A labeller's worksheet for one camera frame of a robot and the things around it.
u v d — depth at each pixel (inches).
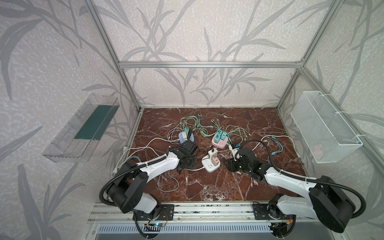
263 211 29.9
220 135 37.8
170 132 41.3
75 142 25.2
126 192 16.8
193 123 43.0
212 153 33.9
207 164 34.5
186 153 27.1
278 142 39.3
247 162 26.5
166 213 28.6
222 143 37.9
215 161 33.2
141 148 38.0
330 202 16.3
